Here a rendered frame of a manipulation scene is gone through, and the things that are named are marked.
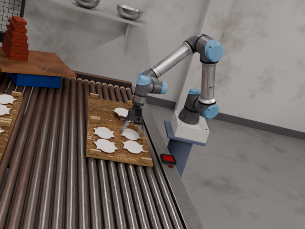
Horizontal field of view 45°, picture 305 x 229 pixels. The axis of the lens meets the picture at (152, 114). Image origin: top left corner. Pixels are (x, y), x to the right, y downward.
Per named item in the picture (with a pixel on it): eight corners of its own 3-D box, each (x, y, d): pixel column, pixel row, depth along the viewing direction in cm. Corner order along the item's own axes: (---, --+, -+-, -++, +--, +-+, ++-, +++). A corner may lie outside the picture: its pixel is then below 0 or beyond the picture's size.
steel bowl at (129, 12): (140, 20, 499) (143, 10, 494) (141, 24, 465) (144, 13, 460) (114, 12, 493) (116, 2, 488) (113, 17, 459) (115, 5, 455)
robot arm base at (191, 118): (197, 116, 267) (201, 105, 263) (199, 126, 254) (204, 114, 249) (177, 112, 266) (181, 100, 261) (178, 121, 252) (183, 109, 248)
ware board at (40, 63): (54, 55, 297) (55, 52, 297) (76, 77, 260) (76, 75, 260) (-13, 47, 269) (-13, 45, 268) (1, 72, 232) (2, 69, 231)
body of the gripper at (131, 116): (138, 118, 222) (143, 100, 218) (140, 124, 214) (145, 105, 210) (126, 116, 220) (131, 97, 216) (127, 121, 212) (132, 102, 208)
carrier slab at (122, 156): (143, 132, 230) (143, 130, 229) (152, 167, 192) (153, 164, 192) (86, 122, 222) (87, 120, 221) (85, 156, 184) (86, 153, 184)
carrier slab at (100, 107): (135, 107, 267) (135, 105, 267) (143, 132, 231) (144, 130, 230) (87, 97, 259) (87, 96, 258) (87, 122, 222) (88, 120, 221)
